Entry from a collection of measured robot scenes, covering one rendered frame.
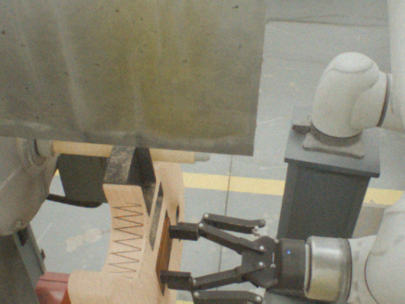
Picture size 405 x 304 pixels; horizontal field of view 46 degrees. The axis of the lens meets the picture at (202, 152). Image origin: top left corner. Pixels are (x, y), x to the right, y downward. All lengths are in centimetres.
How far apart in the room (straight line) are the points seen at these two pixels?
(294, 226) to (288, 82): 156
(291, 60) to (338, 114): 194
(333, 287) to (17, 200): 43
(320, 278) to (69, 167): 52
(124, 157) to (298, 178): 100
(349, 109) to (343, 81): 9
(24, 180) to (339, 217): 116
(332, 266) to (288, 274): 6
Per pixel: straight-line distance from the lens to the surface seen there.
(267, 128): 269
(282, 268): 70
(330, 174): 149
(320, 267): 70
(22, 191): 65
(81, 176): 97
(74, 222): 225
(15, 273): 105
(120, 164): 57
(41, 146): 64
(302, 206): 160
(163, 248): 72
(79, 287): 49
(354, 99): 138
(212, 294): 70
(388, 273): 57
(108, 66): 37
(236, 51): 34
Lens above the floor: 165
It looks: 41 degrees down
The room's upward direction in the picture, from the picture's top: straight up
